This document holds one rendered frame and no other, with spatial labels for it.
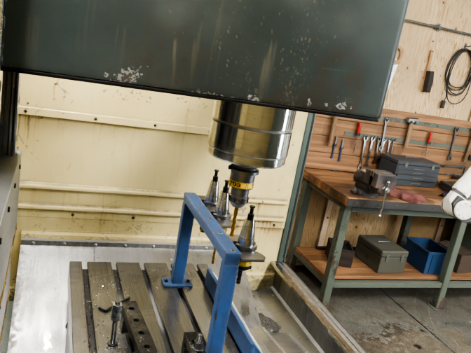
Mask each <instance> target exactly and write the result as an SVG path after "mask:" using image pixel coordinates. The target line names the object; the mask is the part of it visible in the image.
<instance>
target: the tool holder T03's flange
mask: <svg viewBox="0 0 471 353"><path fill-rule="evenodd" d="M228 169H232V172H234V173H237V174H242V175H247V176H256V175H259V170H258V169H257V168H253V167H245V166H241V165H235V164H232V163H231V164H230V165H229V166H228Z"/></svg>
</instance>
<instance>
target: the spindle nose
mask: <svg viewBox="0 0 471 353"><path fill-rule="evenodd" d="M295 116H296V111H291V110H286V109H276V108H271V107H265V106H255V105H250V104H240V103H235V102H225V101H219V100H215V101H214V106H213V112H212V120H211V124H210V132H209V137H208V148H207V151H208V152H209V154H210V155H211V156H213V157H215V158H217V159H219V160H222V161H224V162H229V163H232V164H235V165H241V166H245V167H253V168H260V169H275V168H279V167H282V166H283V165H284V164H285V160H286V157H287V155H288V151H289V145H290V141H291V137H292V130H293V127H294V120H295Z"/></svg>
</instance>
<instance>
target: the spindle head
mask: <svg viewBox="0 0 471 353"><path fill-rule="evenodd" d="M408 5H409V0H7V7H6V30H5V43H4V66H3V71H9V72H15V73H21V74H30V75H36V76H45V77H51V78H61V79H66V80H72V81H81V82H87V83H96V84H102V85H112V86H117V87H123V88H132V89H138V90H148V91H153V92H163V93H168V94H174V95H183V96H189V97H199V98H204V99H214V100H219V101H225V102H235V103H240V104H250V105H255V106H265V107H271V108H276V109H286V110H291V111H301V112H306V113H316V114H322V115H327V116H337V117H342V118H352V119H358V120H368V121H373V122H378V119H379V118H381V114H382V111H383V105H384V102H385V97H386V94H387V91H388V86H389V82H390V77H391V74H392V71H393V65H394V62H395V57H396V54H397V49H398V45H399V42H400V37H401V34H402V29H403V25H404V20H405V17H406V14H407V9H408Z"/></svg>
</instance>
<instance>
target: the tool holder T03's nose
mask: <svg viewBox="0 0 471 353"><path fill-rule="evenodd" d="M248 195H249V190H248V191H246V190H240V189H237V188H233V187H231V192H230V193H229V194H228V200H229V201H230V203H231V205H232V206H233V207H236V208H242V207H243V206H244V205H246V204H247V203H248V202H249V196H248Z"/></svg>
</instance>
